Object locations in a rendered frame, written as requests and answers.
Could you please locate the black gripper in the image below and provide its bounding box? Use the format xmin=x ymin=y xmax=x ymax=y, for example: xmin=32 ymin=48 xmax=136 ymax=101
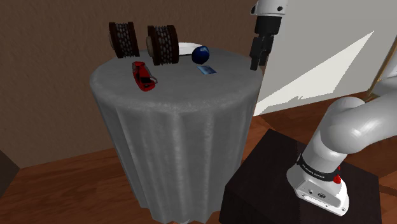
xmin=249 ymin=14 xmax=282 ymax=71

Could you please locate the small blue card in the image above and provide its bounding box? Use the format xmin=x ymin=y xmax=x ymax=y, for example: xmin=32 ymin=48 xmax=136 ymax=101
xmin=197 ymin=65 xmax=218 ymax=76

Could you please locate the dark blue ball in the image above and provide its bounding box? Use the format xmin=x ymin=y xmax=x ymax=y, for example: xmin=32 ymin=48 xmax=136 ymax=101
xmin=192 ymin=45 xmax=211 ymax=66

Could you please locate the white plate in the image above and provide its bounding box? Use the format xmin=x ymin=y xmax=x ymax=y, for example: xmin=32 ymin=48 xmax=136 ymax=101
xmin=178 ymin=42 xmax=204 ymax=57

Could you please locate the round table with grey cloth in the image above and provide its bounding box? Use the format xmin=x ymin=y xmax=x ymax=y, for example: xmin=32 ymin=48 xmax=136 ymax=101
xmin=89 ymin=46 xmax=264 ymax=224

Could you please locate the dark robot stand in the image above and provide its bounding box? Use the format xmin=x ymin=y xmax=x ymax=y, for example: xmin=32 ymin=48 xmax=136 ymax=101
xmin=218 ymin=128 xmax=382 ymax=224

